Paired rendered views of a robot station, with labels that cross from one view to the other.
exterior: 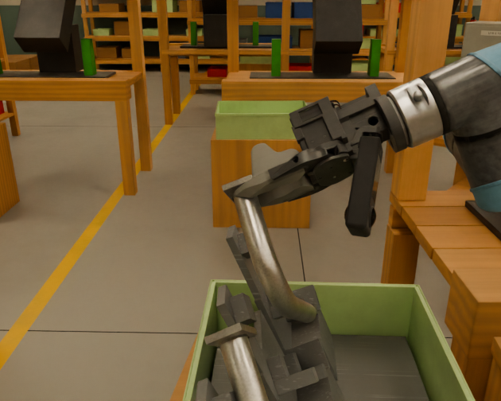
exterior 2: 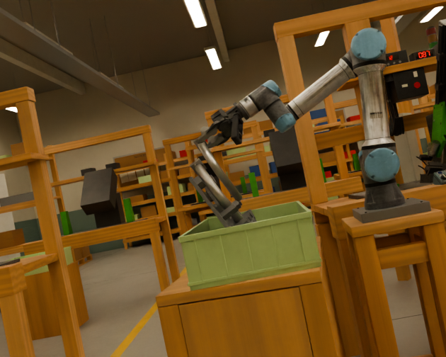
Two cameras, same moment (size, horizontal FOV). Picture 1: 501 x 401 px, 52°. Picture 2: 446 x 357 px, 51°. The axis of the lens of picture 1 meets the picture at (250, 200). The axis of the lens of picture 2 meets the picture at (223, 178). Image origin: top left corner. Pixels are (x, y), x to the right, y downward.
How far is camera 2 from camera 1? 1.23 m
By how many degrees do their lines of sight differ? 23
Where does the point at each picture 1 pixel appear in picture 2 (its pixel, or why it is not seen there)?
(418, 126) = (248, 107)
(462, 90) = (257, 93)
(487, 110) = (266, 98)
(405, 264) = (329, 243)
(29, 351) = not seen: outside the picture
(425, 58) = (301, 127)
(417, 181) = (319, 191)
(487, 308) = (337, 210)
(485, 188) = (276, 122)
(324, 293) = (256, 213)
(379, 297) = (282, 210)
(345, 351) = not seen: hidden behind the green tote
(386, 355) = not seen: hidden behind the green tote
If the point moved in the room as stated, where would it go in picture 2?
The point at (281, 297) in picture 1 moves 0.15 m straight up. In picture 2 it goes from (216, 167) to (208, 127)
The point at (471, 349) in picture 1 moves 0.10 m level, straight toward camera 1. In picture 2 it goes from (338, 234) to (332, 239)
